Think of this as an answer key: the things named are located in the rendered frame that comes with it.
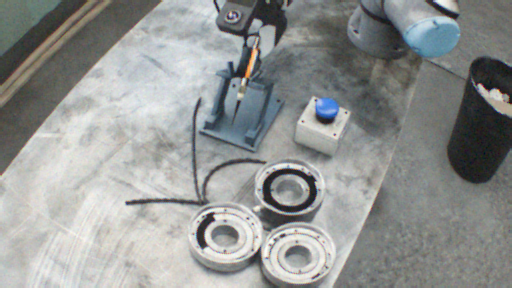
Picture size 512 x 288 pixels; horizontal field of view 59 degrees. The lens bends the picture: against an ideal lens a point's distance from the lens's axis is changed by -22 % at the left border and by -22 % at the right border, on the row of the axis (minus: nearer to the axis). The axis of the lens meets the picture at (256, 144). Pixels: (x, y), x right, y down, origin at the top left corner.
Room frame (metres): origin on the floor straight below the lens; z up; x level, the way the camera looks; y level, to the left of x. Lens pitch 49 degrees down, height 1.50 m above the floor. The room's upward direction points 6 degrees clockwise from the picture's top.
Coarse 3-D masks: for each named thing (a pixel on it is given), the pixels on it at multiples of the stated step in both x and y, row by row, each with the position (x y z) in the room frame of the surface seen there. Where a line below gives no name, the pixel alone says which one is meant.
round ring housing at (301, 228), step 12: (288, 228) 0.43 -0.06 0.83; (300, 228) 0.43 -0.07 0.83; (312, 228) 0.43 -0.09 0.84; (264, 240) 0.40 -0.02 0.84; (276, 240) 0.41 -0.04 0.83; (300, 240) 0.41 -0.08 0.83; (324, 240) 0.41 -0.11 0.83; (264, 252) 0.38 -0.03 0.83; (288, 252) 0.40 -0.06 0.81; (300, 252) 0.40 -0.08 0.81; (312, 252) 0.39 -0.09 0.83; (264, 264) 0.36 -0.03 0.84; (312, 264) 0.37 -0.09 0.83; (276, 276) 0.34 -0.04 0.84; (324, 276) 0.35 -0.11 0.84
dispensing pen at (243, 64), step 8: (256, 32) 0.70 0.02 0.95; (256, 40) 0.70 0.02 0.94; (248, 48) 0.68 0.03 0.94; (256, 48) 0.69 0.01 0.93; (248, 56) 0.67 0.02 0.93; (240, 64) 0.66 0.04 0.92; (248, 64) 0.66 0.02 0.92; (240, 72) 0.65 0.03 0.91; (248, 80) 0.66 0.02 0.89; (240, 88) 0.65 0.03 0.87; (240, 96) 0.64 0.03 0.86
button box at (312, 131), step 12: (312, 108) 0.65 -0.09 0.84; (300, 120) 0.62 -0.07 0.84; (312, 120) 0.63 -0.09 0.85; (324, 120) 0.63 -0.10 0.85; (336, 120) 0.63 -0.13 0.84; (300, 132) 0.61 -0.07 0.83; (312, 132) 0.61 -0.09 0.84; (324, 132) 0.60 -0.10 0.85; (336, 132) 0.61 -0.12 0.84; (312, 144) 0.61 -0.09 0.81; (324, 144) 0.60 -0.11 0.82; (336, 144) 0.60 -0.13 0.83
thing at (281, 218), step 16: (272, 160) 0.54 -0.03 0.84; (288, 160) 0.55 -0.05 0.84; (256, 176) 0.51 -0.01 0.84; (288, 176) 0.52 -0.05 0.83; (320, 176) 0.52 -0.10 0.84; (256, 192) 0.48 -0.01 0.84; (272, 192) 0.49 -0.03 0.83; (304, 192) 0.50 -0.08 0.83; (320, 192) 0.50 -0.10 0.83; (272, 208) 0.45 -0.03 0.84; (320, 208) 0.48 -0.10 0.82
